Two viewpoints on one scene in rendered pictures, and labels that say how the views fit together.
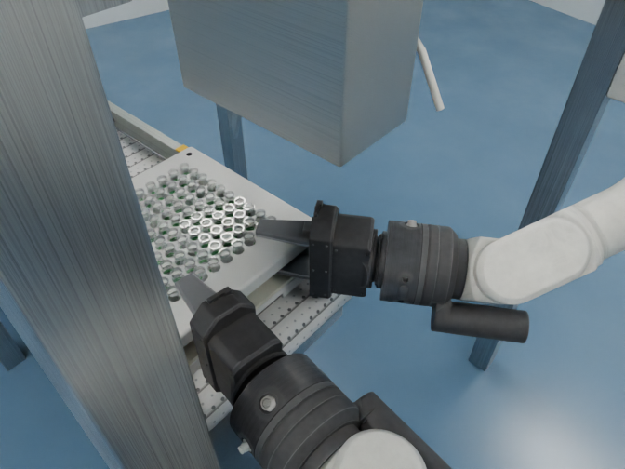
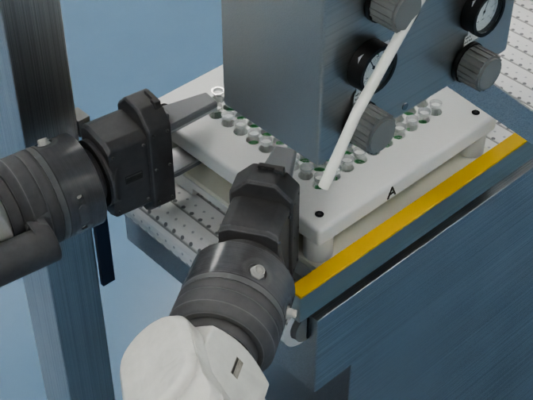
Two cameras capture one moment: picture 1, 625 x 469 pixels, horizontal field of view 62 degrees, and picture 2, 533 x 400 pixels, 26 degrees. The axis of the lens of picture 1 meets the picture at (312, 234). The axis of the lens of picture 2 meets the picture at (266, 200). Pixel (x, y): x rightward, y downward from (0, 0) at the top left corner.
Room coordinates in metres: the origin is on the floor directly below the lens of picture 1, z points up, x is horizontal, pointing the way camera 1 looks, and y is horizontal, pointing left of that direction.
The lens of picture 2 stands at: (0.47, -0.73, 1.67)
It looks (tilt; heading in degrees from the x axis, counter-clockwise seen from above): 42 degrees down; 96
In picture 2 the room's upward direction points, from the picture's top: straight up
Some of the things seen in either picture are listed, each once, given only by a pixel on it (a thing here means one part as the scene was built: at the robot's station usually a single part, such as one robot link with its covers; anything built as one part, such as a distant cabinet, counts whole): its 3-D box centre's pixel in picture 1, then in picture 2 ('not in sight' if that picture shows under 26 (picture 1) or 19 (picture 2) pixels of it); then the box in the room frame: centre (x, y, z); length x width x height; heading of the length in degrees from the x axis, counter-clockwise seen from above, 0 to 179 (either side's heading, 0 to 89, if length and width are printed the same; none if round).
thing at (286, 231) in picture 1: (285, 228); (277, 168); (0.40, 0.03, 1.03); 0.06 x 0.03 x 0.02; 81
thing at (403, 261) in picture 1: (366, 256); (252, 266); (0.39, -0.06, 1.00); 0.12 x 0.10 x 0.13; 81
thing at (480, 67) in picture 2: not in sight; (478, 63); (0.56, 0.02, 1.15); 0.03 x 0.02 x 0.04; 49
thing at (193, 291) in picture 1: (199, 295); (184, 108); (0.31, 0.11, 1.03); 0.06 x 0.03 x 0.02; 41
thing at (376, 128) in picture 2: not in sight; (370, 122); (0.48, -0.07, 1.16); 0.03 x 0.02 x 0.05; 49
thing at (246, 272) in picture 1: (176, 235); (319, 117); (0.43, 0.16, 0.99); 0.25 x 0.24 x 0.02; 139
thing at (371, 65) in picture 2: not in sight; (372, 67); (0.48, -0.07, 1.21); 0.04 x 0.01 x 0.04; 49
